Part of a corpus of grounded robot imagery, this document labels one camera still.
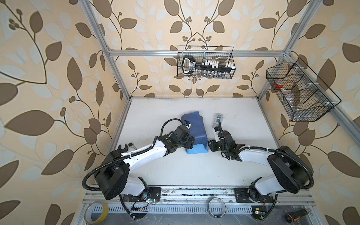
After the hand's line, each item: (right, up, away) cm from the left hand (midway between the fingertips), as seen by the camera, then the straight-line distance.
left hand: (188, 136), depth 84 cm
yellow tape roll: (-43, -36, -14) cm, 58 cm away
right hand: (+14, -5, +8) cm, 17 cm away
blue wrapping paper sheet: (+7, +2, +12) cm, 14 cm away
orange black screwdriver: (+52, -36, -16) cm, 65 cm away
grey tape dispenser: (+22, +10, +18) cm, 30 cm away
